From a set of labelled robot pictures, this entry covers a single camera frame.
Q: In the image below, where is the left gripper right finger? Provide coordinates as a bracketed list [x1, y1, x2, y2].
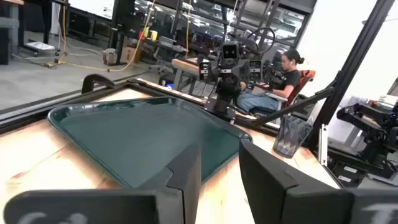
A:
[238, 139, 398, 224]

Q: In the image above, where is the black curved bracket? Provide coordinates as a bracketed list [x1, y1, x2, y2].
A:
[81, 73, 116, 95]

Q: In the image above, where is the black aluminium table frame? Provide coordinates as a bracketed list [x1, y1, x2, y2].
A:
[0, 0, 396, 156]

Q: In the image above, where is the person seated on orange chair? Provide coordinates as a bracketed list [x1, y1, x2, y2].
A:
[237, 49, 305, 114]

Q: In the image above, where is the dark green plastic tray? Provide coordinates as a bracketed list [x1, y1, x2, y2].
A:
[47, 96, 253, 190]

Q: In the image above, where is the dark translucent faceted cup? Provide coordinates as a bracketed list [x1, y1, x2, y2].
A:
[272, 114, 313, 159]

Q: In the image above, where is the background wooden table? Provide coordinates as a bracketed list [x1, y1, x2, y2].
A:
[171, 57, 206, 91]

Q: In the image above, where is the orange office chair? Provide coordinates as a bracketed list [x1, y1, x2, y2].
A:
[281, 69, 317, 109]

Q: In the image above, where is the right arm wrist camera box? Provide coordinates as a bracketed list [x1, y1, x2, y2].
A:
[221, 41, 240, 61]

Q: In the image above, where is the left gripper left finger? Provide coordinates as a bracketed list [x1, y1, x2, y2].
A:
[2, 143, 202, 224]

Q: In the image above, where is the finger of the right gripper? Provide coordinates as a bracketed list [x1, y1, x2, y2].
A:
[249, 59, 264, 83]
[198, 61, 213, 83]

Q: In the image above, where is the right arm black looped cable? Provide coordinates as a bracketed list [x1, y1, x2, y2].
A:
[246, 27, 277, 55]

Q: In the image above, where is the brown cardboard box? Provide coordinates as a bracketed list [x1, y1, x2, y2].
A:
[119, 45, 142, 65]

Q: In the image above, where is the white flat wheeled cart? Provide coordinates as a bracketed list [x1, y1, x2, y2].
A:
[24, 40, 62, 58]

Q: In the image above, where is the background black robot station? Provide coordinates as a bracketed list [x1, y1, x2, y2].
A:
[327, 101, 398, 188]

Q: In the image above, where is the yellow floor cable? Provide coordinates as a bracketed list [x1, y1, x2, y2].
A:
[45, 0, 157, 73]

